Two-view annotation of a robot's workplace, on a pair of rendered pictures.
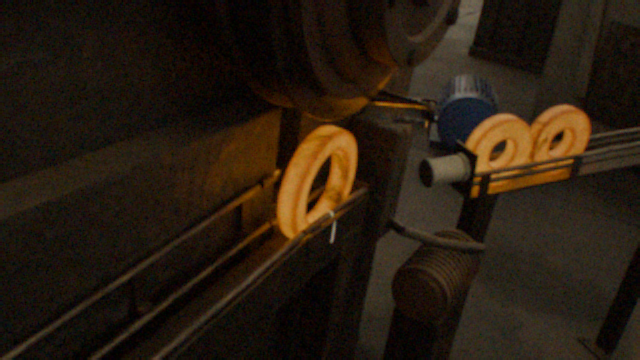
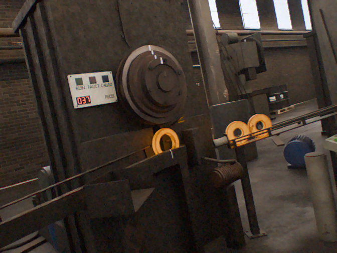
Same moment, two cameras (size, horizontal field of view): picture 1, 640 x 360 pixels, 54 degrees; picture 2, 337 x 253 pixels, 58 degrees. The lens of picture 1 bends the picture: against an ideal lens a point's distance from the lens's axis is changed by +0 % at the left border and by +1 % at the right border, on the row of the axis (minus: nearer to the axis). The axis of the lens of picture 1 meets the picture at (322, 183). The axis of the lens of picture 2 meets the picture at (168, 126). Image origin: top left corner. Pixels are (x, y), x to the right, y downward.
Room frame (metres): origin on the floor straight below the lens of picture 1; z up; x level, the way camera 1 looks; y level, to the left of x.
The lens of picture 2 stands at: (-0.82, -0.79, 0.95)
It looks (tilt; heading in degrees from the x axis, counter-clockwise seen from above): 3 degrees down; 24
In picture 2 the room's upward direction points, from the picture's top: 12 degrees counter-clockwise
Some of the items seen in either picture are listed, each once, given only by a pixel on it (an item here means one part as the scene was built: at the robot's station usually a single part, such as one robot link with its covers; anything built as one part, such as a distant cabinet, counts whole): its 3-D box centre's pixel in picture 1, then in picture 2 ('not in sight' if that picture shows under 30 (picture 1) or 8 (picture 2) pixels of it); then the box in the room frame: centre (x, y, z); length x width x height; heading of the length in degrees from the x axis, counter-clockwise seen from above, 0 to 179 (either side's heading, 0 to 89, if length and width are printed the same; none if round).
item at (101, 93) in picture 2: not in sight; (94, 89); (0.61, 0.26, 1.15); 0.26 x 0.02 x 0.18; 152
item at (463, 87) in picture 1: (466, 111); (300, 150); (3.05, -0.67, 0.17); 0.57 x 0.31 x 0.34; 172
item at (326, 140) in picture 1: (319, 184); (166, 143); (0.86, 0.00, 0.75); 0.18 x 0.03 x 0.18; 153
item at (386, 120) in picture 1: (372, 175); (194, 146); (1.08, -0.09, 0.68); 0.11 x 0.08 x 0.24; 62
